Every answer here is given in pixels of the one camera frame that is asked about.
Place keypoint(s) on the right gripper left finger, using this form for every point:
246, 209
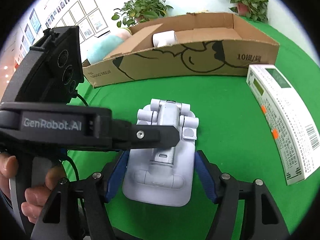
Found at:
60, 217

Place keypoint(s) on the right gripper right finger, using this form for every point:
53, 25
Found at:
262, 218

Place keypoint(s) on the white hair dryer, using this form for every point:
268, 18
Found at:
163, 39

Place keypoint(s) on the plush pig toy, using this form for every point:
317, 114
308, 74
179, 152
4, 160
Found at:
100, 47

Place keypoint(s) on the long brown cardboard box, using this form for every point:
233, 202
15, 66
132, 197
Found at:
141, 40

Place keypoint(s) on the person left hand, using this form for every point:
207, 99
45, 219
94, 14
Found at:
27, 183

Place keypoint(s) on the white medicine box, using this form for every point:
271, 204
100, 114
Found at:
290, 122

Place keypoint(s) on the green tablecloth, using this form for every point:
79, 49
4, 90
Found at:
233, 134

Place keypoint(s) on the left potted plant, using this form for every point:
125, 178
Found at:
134, 12

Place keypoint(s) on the large open cardboard tray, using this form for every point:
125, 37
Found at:
207, 44

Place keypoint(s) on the right potted plant red pot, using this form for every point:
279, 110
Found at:
256, 10

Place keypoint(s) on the framed certificates on wall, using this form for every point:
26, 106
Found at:
87, 15

